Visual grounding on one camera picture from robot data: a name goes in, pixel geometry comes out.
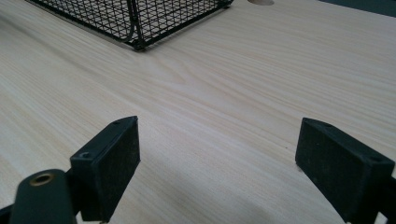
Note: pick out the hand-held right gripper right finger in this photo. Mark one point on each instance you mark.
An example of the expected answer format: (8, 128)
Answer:
(339, 168)

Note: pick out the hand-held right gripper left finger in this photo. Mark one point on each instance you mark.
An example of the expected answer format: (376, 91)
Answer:
(107, 168)

